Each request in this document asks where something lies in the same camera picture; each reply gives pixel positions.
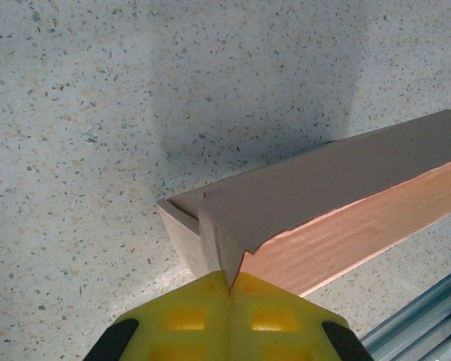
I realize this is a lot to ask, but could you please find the pink cardboard paper box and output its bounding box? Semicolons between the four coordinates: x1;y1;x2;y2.
156;108;451;298

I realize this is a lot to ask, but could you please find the long aluminium frame rail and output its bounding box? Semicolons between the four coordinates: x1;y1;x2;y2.
360;261;451;361

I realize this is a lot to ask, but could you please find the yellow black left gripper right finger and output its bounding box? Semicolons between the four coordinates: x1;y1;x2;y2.
229;272;371;361

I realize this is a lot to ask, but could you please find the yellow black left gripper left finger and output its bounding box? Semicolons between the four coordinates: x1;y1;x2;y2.
84;269;231;361

